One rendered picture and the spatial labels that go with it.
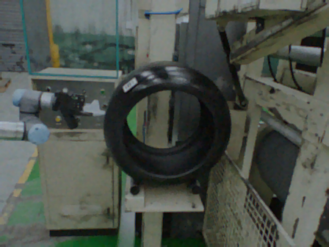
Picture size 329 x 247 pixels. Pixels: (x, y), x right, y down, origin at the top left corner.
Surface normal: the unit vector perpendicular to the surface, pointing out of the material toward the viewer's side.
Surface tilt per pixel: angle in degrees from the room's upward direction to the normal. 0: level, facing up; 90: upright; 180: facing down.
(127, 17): 90
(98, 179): 90
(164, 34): 90
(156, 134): 90
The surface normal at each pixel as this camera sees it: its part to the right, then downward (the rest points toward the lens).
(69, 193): 0.09, 0.34
